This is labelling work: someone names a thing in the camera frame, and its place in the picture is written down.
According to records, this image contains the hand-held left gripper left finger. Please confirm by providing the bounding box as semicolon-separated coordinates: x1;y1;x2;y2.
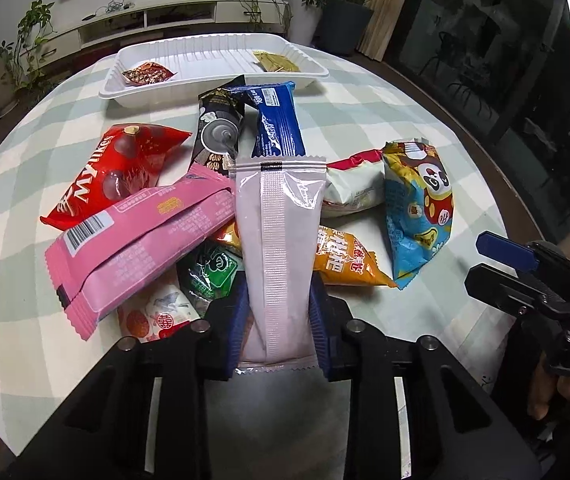
10;275;252;480

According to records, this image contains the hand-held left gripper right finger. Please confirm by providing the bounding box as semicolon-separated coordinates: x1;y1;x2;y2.
309;271;542;480

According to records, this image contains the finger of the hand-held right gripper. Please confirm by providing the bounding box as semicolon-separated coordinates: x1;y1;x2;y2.
476;231;540;271
465;264;566;318

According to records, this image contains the orange snack packet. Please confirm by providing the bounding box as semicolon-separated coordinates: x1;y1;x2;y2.
212;220;398;289

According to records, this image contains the pale pink snack packet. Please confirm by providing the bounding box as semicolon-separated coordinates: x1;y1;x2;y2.
235;155;328;375

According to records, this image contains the white red-printed snack packet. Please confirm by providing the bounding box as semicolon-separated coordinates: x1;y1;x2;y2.
117;282;200;343

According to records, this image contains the light blue panda snack bag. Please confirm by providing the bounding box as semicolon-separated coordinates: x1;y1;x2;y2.
382;139;454;290

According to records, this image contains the white red-label snack packet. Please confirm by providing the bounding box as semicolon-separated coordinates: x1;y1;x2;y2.
321;149;386;218

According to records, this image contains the red snack bag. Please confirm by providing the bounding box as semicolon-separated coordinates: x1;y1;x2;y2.
40;124;193;233

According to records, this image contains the black gold snack packet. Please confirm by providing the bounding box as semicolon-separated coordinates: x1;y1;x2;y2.
192;75;246;177

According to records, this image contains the blue snack packet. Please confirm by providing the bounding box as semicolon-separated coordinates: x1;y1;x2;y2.
227;81;306;159

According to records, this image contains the white plastic tray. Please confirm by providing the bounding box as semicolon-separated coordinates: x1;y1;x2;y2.
99;33;330;107

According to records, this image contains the person's right hand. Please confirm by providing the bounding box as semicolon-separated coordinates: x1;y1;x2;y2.
527;352;570;421

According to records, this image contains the green snack packet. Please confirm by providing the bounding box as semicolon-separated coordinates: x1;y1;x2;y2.
177;242;244;318

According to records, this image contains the glass sliding door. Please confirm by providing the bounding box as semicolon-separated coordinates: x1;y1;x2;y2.
385;0;570;246

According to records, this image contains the olive gold packet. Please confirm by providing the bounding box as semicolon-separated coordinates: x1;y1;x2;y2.
252;50;300;73

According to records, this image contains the small red brown packet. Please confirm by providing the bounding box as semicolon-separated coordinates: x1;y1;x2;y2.
121;61;178;86

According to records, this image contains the beige curtain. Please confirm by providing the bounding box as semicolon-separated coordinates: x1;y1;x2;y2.
357;0;418;61

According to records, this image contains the large plant in dark pot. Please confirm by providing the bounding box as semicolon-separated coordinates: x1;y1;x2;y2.
312;0;383;57

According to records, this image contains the plant in tall white pot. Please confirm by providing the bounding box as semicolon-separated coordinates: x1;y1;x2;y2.
279;0;333;47

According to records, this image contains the white television cabinet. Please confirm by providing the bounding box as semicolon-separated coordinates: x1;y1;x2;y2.
40;0;290;68

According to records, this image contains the small plant in white pot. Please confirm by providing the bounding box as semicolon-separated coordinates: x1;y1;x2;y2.
0;40;23;117

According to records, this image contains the tangle of cables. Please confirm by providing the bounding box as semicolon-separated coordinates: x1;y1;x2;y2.
82;0;136;22

